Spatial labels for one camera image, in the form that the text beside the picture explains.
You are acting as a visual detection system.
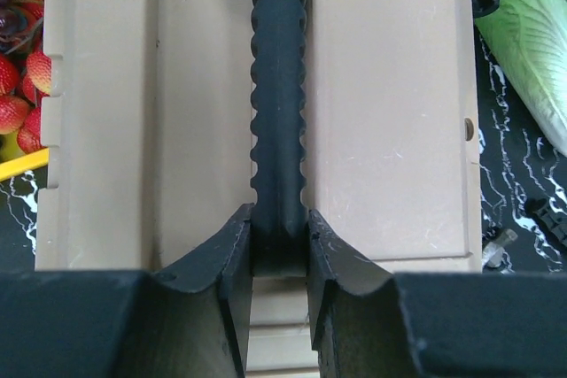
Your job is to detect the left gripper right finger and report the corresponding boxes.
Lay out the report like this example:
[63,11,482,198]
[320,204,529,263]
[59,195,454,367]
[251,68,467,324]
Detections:
[307,211,566,377]

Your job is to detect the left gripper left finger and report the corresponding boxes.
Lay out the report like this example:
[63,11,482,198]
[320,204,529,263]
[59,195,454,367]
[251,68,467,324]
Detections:
[1,204,252,377]

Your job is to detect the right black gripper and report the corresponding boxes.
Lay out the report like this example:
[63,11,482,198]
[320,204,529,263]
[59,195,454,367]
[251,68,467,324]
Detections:
[524,199,566,245]

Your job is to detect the steel claw hammer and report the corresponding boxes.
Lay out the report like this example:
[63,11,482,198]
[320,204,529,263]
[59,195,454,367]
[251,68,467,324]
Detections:
[482,228,518,269]

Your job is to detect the tan plastic tool box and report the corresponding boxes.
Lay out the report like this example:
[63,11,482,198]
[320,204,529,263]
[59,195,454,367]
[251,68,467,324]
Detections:
[34,0,484,378]

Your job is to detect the green napa cabbage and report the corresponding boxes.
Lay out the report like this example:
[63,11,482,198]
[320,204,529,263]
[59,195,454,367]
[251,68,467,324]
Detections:
[475,0,566,155]

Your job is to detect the yellow plastic fruit tray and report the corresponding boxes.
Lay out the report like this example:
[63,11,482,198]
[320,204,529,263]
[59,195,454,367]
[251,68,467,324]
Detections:
[0,133,49,181]

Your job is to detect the red yellow lychee cluster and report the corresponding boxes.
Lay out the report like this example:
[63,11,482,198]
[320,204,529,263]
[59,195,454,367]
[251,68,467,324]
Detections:
[0,0,52,156]

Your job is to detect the purple grape bunch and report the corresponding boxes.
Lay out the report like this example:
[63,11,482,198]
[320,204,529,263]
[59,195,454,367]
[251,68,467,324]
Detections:
[1,0,27,53]

